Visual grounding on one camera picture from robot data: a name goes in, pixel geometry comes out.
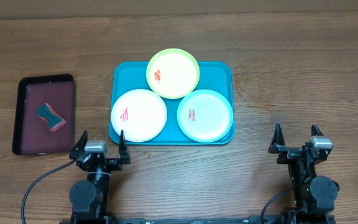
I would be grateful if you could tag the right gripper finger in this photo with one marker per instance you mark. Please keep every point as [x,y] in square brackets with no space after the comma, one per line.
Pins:
[277,144]
[315,131]

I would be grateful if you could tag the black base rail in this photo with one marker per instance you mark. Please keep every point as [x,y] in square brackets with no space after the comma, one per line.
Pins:
[253,219]

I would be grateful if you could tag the light blue plate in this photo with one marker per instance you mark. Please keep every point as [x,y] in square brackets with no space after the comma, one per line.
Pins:
[205,116]

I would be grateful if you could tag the teal plastic tray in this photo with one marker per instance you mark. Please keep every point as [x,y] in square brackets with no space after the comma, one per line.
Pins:
[214,75]

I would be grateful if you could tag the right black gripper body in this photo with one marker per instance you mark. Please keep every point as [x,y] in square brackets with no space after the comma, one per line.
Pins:
[300,169]

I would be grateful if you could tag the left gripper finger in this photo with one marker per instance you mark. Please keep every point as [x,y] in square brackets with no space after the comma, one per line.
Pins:
[123,151]
[80,145]

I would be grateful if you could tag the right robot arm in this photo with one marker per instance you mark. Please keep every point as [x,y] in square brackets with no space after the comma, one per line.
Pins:
[314,195]

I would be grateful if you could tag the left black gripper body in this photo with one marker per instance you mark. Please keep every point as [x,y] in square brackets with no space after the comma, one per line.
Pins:
[109,164]

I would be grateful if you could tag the yellow-green plate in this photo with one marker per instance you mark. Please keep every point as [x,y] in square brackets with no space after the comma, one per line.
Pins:
[172,73]

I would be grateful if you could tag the green and red sponge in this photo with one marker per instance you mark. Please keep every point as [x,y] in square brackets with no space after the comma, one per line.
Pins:
[54,120]

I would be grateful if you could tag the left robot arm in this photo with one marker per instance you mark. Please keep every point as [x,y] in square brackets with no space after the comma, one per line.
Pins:
[90,197]

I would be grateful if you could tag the white plate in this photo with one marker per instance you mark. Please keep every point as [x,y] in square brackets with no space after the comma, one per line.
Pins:
[140,114]

